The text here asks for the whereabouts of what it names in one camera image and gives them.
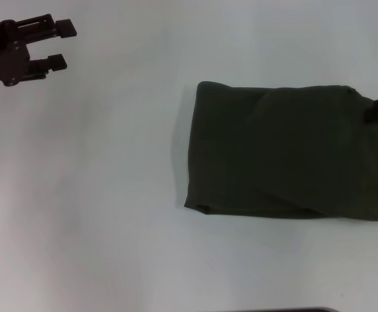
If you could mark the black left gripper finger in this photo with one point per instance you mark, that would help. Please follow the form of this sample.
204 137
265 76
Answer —
48 65
48 26

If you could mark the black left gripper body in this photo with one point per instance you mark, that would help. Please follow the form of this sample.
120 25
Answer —
3 58

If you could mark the dark green FREE T-shirt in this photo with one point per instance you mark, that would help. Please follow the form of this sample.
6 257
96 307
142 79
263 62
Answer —
273 156

